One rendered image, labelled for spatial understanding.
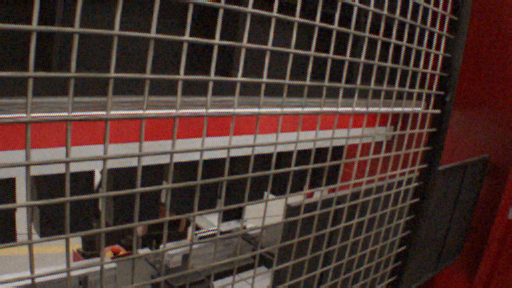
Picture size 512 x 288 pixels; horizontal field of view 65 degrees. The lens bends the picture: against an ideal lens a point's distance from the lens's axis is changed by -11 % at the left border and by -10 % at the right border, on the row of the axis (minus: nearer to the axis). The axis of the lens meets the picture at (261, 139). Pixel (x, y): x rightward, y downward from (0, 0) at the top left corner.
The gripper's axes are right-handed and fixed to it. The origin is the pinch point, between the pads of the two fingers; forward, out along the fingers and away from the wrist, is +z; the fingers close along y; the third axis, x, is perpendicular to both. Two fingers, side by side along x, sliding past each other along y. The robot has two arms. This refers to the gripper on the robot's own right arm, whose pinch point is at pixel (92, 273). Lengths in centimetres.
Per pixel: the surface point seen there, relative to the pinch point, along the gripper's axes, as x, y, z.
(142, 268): 4.4, 27.4, -7.5
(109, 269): -12.8, 37.2, -13.4
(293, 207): -6, 95, -36
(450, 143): 113, 88, -41
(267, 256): 24, 63, -14
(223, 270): 26.5, 41.2, -4.3
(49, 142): -31, 47, -49
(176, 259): 9.6, 38.7, -11.6
